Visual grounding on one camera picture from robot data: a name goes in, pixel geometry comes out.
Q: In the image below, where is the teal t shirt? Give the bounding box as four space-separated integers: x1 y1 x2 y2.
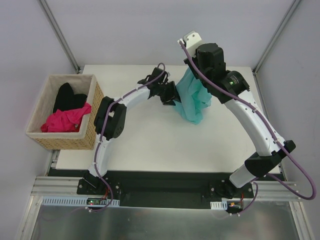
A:
173 68 212 125

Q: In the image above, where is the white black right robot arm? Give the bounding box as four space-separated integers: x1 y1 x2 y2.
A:
180 43 296 199

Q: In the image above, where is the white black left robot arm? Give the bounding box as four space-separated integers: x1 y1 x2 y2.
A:
82 63 181 195

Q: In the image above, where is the black t shirt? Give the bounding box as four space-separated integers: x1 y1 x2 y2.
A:
52 83 88 113

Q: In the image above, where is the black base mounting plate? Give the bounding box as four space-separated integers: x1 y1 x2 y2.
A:
76 170 254 209

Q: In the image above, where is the pink t shirt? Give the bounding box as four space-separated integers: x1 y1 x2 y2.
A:
40 102 92 133

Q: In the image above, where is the wicker laundry basket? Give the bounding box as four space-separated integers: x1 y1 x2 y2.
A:
26 74 104 150

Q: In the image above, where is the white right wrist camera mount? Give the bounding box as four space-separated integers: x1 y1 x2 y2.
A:
177 30 204 57

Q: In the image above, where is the right rear aluminium post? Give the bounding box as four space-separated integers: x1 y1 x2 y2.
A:
252 0 303 76

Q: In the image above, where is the aluminium post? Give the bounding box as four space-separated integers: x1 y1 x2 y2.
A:
37 0 82 74
252 0 303 76

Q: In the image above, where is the right white cable duct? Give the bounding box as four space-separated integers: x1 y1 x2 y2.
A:
209 200 244 211

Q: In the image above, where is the white cable duct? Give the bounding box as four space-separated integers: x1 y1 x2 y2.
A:
42 196 120 208
209 200 244 211

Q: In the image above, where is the left rear aluminium post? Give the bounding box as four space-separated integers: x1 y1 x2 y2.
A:
37 0 82 74

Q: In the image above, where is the aluminium front frame rail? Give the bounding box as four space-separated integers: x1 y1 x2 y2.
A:
31 149 301 201

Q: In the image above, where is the left white cable duct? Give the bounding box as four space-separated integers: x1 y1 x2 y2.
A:
42 196 120 208

